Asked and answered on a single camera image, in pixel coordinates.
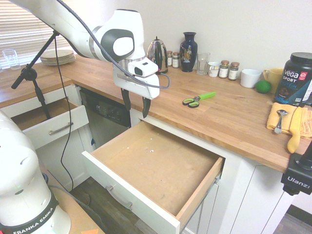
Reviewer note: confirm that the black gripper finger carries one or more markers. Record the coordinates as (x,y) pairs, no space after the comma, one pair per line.
(146,107)
(126,100)

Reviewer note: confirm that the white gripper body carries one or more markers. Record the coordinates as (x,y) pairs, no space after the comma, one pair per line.
(136,86)

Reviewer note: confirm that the green black scissors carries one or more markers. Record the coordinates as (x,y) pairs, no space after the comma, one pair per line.
(206,95)

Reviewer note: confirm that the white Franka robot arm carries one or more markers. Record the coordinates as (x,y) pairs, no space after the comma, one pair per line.
(73,29)

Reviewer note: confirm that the large open wooden drawer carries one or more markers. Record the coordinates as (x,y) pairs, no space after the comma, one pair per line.
(156,168)

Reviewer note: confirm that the small open white drawer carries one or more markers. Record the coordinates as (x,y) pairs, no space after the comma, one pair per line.
(61,119)

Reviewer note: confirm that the stainless steel dishwasher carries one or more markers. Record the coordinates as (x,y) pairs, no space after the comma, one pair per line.
(104,109)

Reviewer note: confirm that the steel electric kettle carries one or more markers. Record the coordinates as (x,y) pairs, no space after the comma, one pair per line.
(156,52)

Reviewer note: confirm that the small white label spice jar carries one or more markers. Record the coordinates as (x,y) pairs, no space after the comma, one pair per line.
(169,58)
(175,60)

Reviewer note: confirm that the dark blue floral vase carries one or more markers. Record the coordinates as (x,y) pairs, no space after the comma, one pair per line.
(187,53)

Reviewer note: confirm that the clear ribbed drinking glass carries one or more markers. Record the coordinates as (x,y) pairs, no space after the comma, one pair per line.
(203,64)

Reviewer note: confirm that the small printed white mug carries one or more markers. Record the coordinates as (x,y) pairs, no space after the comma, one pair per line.
(214,70)

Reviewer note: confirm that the stack of beige plates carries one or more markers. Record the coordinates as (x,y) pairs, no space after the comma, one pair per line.
(58,57)

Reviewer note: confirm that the brown lid spice jar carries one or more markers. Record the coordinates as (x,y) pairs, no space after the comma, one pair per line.
(223,70)
(233,72)

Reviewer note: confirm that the black boom tripod stand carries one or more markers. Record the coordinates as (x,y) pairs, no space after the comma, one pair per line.
(29,73)

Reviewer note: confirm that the plain white cup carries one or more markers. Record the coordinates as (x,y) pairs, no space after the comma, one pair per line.
(250,79)

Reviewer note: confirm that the green lime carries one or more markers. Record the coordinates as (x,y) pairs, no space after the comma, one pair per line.
(263,87)

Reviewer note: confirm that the clear glass tumbler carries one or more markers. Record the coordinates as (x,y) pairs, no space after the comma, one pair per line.
(11,59)

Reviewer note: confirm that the wooden robot mounting board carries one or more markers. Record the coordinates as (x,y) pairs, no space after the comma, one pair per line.
(75,214)

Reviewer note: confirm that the yellow folded cloth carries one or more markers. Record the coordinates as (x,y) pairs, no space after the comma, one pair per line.
(271,119)

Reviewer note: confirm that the white window blinds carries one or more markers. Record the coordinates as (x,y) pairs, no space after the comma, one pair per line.
(19,29)

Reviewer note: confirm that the yellow mug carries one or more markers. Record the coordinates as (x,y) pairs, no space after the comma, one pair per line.
(275,76)

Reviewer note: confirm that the metal spoon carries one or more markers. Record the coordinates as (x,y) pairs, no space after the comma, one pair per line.
(282,112)

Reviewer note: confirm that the white kitchen cabinet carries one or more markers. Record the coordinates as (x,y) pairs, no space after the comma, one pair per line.
(256,195)

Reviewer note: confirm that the black Vega protein tub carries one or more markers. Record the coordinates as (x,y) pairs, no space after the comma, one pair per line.
(292,80)

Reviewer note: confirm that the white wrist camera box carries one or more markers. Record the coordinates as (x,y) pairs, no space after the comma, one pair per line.
(143,67)

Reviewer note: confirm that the black clamp camera stand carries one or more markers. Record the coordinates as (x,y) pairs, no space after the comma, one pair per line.
(296,176)

